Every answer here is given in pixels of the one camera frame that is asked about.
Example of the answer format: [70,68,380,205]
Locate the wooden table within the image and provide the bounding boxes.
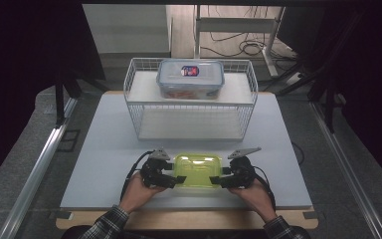
[55,90,319,231]

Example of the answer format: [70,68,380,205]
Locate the person's right hand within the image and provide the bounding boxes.
[228,178,279,223]

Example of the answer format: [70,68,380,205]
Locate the black floor cables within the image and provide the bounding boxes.
[199,5,271,58]

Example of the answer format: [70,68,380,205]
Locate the black metal stand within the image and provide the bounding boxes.
[54,70,82,129]

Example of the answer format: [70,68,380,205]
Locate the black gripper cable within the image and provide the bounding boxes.
[120,150,154,201]
[253,165,277,212]

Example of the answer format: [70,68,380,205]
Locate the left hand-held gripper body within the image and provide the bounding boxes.
[140,147,177,189]

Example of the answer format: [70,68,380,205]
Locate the white metal desk frame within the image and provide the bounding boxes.
[193,4,287,78]

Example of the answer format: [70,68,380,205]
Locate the person's left hand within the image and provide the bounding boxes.
[119,172,167,214]

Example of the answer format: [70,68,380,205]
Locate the white wire basket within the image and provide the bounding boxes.
[122,57,259,142]

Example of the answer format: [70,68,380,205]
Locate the clear food container blue-rimmed lid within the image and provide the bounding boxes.
[155,59,226,101]

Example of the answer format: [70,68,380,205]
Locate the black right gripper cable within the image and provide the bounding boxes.
[253,165,277,212]

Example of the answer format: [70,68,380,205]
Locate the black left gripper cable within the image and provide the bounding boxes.
[120,150,154,201]

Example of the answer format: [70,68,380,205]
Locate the yellow-green plastic container lid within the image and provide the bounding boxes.
[172,152,224,190]

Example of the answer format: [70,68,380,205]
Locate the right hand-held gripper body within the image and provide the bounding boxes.
[223,146,263,189]

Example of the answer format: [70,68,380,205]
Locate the white cabinet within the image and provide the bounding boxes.
[82,3,174,57]

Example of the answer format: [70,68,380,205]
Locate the aluminium floor rail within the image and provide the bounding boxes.
[308,101,382,239]
[0,97,80,239]

